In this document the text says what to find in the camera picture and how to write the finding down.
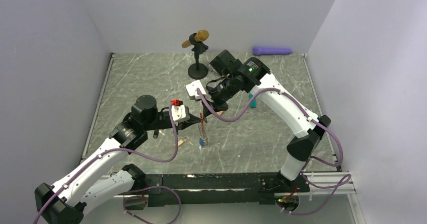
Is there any gold microphone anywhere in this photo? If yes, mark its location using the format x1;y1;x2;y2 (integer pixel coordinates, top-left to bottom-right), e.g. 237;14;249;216
181;29;209;48

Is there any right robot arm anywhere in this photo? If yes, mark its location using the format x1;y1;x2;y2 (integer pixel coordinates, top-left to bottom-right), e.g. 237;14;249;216
197;50;331;192

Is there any yellow key tag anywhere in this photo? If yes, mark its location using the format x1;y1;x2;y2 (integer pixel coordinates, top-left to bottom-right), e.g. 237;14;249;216
177;138;189;147

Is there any black microphone stand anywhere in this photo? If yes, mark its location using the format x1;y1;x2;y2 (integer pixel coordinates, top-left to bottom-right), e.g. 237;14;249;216
188;42;209;80

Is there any teal block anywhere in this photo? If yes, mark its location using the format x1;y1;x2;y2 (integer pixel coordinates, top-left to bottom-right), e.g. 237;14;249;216
249;94;257;108

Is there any glitter silver microphone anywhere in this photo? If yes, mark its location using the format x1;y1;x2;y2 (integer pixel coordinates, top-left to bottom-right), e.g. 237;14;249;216
206;63;217;74

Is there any purple microphone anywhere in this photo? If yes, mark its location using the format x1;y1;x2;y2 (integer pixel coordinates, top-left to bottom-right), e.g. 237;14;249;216
252;46;293;55

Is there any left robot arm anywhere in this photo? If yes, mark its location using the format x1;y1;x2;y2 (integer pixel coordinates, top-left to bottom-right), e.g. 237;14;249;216
33;95;201;223

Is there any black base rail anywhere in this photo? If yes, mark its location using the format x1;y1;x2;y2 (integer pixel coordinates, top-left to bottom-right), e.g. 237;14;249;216
124;172;310;207

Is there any black tag with key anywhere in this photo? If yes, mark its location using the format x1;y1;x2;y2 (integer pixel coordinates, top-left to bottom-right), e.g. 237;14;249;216
153;129;165;139

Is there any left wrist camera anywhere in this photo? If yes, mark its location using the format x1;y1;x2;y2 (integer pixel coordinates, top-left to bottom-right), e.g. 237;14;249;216
171;104;190;123

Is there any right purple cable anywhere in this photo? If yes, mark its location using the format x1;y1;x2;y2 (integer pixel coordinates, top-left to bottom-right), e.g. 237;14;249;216
196;88;352;216

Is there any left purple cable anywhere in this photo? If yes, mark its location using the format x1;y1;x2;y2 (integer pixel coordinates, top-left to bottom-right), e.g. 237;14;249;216
32;103;182;224

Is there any red handled key holder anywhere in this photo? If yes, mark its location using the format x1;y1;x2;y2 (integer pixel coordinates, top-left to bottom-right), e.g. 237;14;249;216
198;112;208;147

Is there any purple cable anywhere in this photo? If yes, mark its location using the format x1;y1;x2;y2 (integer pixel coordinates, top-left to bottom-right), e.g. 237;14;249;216
32;103;182;224
196;88;352;216

